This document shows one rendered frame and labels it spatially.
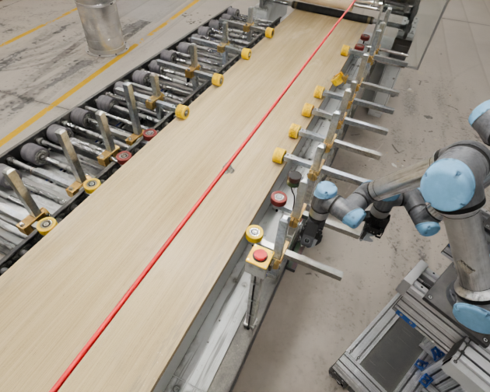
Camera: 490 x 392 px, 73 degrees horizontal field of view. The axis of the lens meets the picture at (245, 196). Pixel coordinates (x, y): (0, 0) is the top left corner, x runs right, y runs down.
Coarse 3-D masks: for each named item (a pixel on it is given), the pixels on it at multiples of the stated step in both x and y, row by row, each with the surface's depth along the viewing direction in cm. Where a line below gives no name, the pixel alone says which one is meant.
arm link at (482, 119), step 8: (480, 104) 113; (488, 104) 111; (472, 112) 115; (480, 112) 112; (488, 112) 110; (472, 120) 115; (480, 120) 112; (488, 120) 109; (480, 128) 112; (488, 128) 109; (480, 136) 117; (488, 136) 109; (488, 144) 117
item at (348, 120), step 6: (318, 114) 208; (324, 114) 206; (330, 114) 205; (348, 120) 202; (354, 120) 202; (360, 126) 201; (366, 126) 199; (372, 126) 199; (378, 126) 199; (378, 132) 199; (384, 132) 197
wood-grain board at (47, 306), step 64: (256, 64) 258; (320, 64) 264; (192, 128) 199; (128, 192) 162; (192, 192) 164; (256, 192) 166; (64, 256) 136; (128, 256) 138; (192, 256) 139; (0, 320) 117; (64, 320) 118; (128, 320) 120; (192, 320) 121; (0, 384) 104; (64, 384) 105; (128, 384) 106
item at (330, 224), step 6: (282, 210) 167; (288, 210) 165; (306, 216) 162; (330, 222) 160; (336, 222) 160; (330, 228) 161; (336, 228) 159; (342, 228) 158; (348, 228) 158; (348, 234) 158; (354, 234) 156
